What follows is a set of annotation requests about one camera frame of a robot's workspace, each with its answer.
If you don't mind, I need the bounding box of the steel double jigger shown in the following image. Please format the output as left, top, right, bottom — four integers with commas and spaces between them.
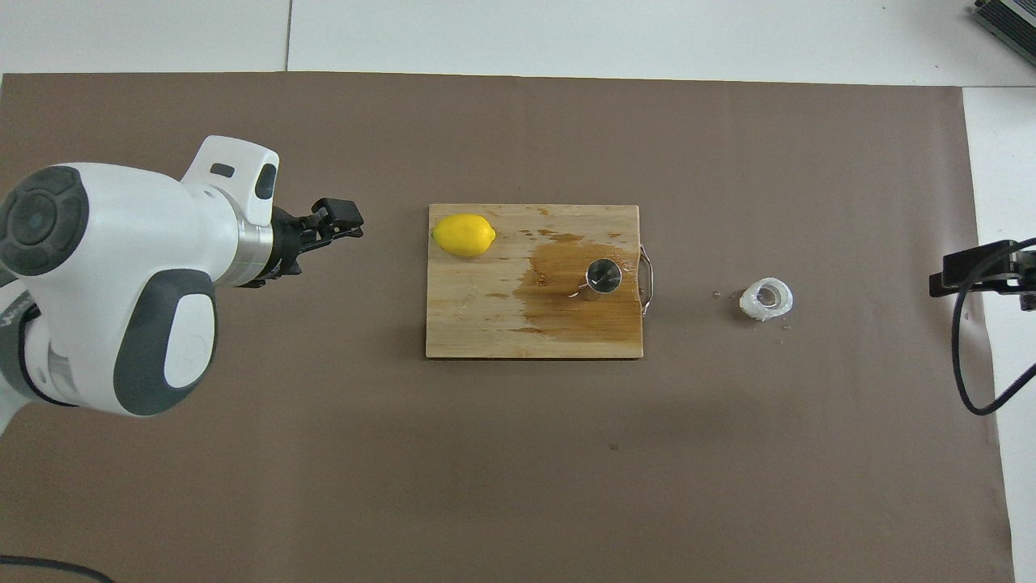
567, 258, 625, 304

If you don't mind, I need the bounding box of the yellow lemon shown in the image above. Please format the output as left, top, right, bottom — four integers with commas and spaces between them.
431, 213, 498, 258

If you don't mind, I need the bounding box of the wooden cutting board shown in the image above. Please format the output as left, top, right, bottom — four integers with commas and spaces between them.
426, 203, 655, 360

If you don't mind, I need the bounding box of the brown paper table mat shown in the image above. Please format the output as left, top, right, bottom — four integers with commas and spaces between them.
0, 71, 1017, 583

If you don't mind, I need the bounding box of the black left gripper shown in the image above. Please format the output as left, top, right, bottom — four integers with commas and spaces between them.
263, 198, 366, 289

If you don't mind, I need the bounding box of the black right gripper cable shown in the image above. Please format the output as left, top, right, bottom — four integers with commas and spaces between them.
951, 236, 1036, 417

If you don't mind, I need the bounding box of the grey finned metal box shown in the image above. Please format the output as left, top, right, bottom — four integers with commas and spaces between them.
969, 0, 1036, 69

